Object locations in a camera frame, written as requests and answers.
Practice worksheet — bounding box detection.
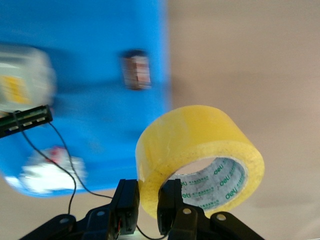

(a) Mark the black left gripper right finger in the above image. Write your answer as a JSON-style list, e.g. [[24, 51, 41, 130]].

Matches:
[[156, 178, 266, 240]]

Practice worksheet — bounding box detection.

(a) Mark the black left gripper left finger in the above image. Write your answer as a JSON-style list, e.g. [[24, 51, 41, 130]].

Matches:
[[18, 178, 141, 240]]

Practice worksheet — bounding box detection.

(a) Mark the yellow packing tape roll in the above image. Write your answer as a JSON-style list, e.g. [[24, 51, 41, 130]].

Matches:
[[135, 105, 266, 218]]

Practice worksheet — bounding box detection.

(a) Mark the white circuit breaker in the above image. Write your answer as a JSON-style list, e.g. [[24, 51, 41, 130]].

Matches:
[[18, 146, 88, 194]]

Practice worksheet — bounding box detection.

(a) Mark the black circuit board strip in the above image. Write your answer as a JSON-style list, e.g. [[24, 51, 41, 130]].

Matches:
[[0, 104, 54, 139]]

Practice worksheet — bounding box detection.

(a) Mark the small black terminal block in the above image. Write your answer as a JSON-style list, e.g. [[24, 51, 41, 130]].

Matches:
[[120, 49, 153, 91]]

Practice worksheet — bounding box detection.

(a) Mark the blue plastic tray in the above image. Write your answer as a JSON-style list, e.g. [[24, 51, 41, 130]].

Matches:
[[0, 0, 174, 199]]

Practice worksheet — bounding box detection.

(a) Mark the thin black left gripper wire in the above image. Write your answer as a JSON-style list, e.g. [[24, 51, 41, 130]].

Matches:
[[13, 109, 168, 239]]

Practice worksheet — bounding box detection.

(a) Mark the grey switch box yellow label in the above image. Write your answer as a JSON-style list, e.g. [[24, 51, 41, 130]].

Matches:
[[0, 44, 57, 114]]

